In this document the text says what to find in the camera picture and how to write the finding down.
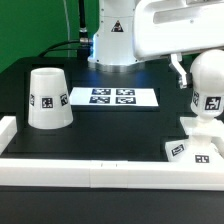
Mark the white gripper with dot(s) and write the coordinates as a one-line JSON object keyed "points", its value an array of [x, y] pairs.
{"points": [[164, 27]]}

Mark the white lamp bulb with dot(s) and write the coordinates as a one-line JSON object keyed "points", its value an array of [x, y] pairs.
{"points": [[208, 84]]}

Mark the white lamp base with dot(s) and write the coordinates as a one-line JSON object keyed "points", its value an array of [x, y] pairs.
{"points": [[204, 143]]}

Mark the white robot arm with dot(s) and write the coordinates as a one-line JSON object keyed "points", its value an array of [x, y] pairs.
{"points": [[132, 32]]}

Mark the white lamp shade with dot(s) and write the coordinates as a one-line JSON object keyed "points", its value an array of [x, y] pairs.
{"points": [[49, 106]]}

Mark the white marker sheet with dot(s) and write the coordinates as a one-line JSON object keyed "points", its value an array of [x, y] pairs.
{"points": [[140, 97]]}

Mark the white front rail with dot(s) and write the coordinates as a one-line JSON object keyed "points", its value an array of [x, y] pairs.
{"points": [[111, 174]]}

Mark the white rail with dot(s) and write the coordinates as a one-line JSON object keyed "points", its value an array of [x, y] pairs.
{"points": [[111, 174], [8, 129]]}

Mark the white left rail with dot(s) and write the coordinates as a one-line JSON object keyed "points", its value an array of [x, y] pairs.
{"points": [[8, 129]]}

